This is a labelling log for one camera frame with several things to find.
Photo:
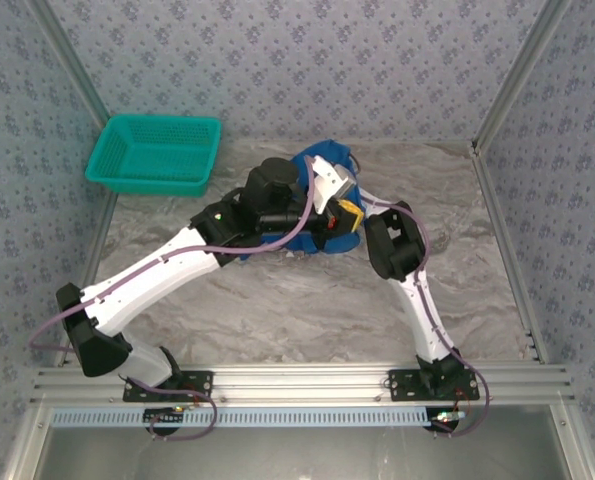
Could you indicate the blue printed t-shirt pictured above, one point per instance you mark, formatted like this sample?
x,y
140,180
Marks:
x,y
337,246

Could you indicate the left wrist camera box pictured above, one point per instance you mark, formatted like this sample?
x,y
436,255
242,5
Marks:
x,y
327,180

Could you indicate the small black circuit board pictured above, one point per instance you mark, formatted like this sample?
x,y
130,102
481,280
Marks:
x,y
444,417
164,414

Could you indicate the aluminium frame leg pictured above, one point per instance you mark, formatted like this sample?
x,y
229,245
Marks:
x,y
572,445
27,445

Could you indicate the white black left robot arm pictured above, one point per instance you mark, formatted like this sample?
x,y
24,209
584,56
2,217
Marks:
x,y
147,285

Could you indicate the long aluminium base rail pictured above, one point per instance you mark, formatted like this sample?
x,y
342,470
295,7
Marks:
x,y
297,382

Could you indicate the teal plastic basket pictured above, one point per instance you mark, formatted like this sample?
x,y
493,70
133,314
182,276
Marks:
x,y
152,150

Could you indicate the grey metal panel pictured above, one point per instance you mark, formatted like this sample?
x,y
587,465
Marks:
x,y
297,455

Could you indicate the aluminium frame post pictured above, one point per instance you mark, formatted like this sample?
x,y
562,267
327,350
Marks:
x,y
71,55
518,75

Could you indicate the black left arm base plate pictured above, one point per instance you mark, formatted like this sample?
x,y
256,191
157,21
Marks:
x,y
206,385

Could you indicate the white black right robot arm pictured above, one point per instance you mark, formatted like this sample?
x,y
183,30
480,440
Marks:
x,y
427,320

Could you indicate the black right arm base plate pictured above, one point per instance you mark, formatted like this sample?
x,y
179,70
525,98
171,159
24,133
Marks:
x,y
402,387

